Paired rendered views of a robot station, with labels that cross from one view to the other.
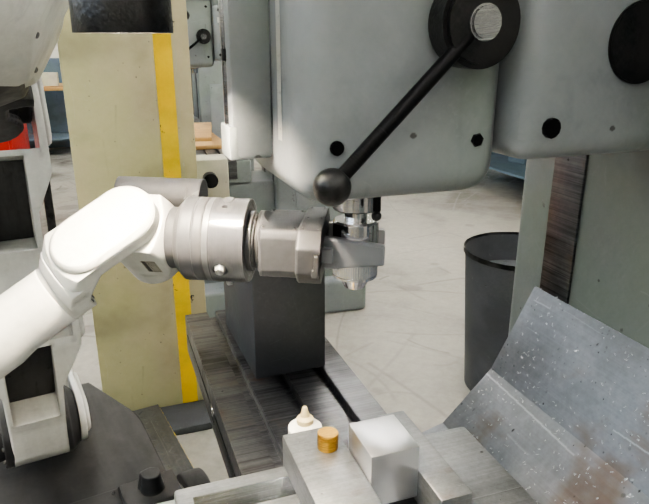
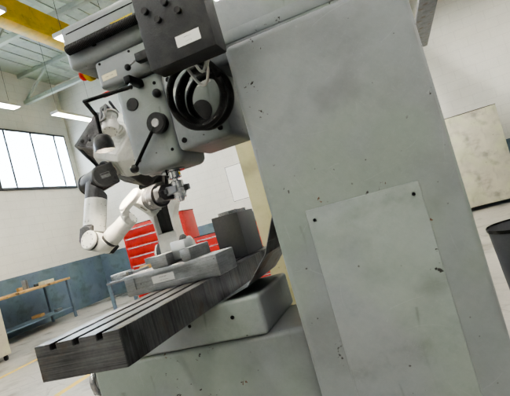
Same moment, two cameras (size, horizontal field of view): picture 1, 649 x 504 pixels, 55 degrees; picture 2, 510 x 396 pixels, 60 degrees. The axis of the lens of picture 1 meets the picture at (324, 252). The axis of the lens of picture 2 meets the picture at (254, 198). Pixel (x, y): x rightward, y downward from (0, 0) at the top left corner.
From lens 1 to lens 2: 1.33 m
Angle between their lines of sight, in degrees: 43
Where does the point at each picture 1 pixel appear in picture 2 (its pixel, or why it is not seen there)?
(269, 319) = (221, 236)
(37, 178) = (170, 207)
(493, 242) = not seen: outside the picture
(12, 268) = (167, 238)
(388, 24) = (143, 130)
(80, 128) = (255, 203)
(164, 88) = not seen: hidden behind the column
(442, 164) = (166, 157)
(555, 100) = (183, 133)
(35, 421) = not seen: hidden behind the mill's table
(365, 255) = (172, 189)
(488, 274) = (497, 240)
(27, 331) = (117, 228)
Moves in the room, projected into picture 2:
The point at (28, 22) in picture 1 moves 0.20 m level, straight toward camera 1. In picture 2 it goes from (130, 156) to (103, 153)
